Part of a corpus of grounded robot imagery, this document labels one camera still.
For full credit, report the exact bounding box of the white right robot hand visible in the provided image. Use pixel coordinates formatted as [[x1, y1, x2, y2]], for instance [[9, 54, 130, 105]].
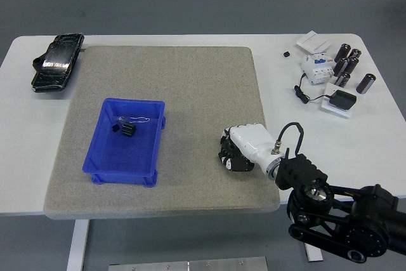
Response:
[[217, 122, 283, 173]]

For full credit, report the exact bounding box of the small black spur gear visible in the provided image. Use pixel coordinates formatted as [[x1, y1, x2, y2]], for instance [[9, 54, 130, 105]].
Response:
[[122, 122, 137, 138]]

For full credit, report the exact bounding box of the blue plastic box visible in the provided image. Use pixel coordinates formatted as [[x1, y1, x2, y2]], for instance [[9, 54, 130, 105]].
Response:
[[82, 98, 167, 188]]

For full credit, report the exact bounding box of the white socket plate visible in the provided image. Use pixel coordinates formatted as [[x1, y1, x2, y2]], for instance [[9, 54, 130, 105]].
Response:
[[320, 82, 353, 119]]

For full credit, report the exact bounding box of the grey-brown felt mat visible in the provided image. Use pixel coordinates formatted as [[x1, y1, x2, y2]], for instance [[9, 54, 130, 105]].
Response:
[[43, 45, 282, 220]]

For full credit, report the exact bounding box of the white circuit breaker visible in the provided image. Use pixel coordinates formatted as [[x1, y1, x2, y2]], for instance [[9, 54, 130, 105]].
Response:
[[300, 52, 336, 86]]

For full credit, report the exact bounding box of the black power adapter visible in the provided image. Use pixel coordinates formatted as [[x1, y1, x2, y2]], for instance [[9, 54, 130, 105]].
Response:
[[329, 90, 358, 112]]

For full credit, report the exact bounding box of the white table leg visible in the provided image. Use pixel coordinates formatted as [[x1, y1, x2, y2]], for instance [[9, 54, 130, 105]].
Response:
[[303, 241, 324, 262], [65, 219, 91, 271]]

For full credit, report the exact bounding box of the black wrapped device pack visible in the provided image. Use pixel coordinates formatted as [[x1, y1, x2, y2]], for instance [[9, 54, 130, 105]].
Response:
[[30, 32, 86, 93]]

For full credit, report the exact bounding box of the white wall switch panel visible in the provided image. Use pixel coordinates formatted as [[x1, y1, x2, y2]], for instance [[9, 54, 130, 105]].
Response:
[[296, 30, 333, 53]]

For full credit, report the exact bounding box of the clear bag with white string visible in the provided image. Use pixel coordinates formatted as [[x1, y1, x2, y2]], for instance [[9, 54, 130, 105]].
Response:
[[116, 116, 150, 126]]

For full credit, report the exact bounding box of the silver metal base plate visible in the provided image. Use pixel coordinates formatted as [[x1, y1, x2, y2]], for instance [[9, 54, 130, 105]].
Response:
[[108, 256, 269, 271]]

